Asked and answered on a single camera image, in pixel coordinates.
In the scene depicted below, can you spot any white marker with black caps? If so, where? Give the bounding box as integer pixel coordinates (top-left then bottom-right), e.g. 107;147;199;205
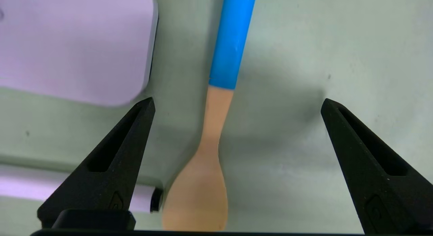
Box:
0;163;164;213

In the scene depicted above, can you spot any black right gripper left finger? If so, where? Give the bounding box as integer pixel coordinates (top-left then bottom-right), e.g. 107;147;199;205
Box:
37;97;156;230

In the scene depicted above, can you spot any white flat router box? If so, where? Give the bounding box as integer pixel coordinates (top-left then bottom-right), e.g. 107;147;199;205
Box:
0;0;159;108

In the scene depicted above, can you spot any light green plastic tray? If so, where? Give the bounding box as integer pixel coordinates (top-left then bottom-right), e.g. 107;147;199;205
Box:
0;0;433;236

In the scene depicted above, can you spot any wooden spoon with blue handle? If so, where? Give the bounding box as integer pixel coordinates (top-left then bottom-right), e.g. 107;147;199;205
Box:
162;0;257;231

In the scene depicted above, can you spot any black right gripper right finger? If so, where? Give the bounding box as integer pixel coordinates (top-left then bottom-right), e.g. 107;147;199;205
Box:
321;98;433;236

